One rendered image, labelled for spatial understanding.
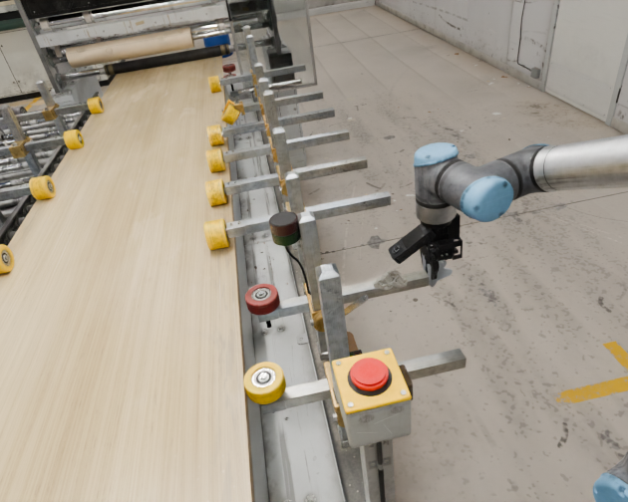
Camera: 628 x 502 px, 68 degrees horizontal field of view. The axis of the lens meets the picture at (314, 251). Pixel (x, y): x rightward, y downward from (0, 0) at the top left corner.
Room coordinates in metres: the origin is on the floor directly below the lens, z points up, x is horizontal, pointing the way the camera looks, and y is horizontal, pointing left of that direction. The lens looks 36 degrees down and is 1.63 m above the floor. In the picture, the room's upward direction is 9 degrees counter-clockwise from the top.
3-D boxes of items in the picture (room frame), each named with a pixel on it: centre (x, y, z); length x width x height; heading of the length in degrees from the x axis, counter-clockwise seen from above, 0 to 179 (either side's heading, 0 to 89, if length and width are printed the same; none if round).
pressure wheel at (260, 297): (0.86, 0.14, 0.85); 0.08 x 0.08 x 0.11
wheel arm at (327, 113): (1.87, 0.08, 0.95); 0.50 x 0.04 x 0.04; 95
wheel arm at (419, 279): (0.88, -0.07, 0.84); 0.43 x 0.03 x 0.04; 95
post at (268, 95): (1.58, 0.07, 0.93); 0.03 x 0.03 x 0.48; 5
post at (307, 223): (0.83, 0.01, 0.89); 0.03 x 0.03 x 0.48; 5
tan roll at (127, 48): (3.38, 0.77, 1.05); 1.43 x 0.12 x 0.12; 95
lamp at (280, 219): (0.83, 0.05, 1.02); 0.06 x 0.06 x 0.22; 5
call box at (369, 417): (0.32, -0.04, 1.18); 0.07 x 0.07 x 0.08; 5
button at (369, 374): (0.32, -0.04, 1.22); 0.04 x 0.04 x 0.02
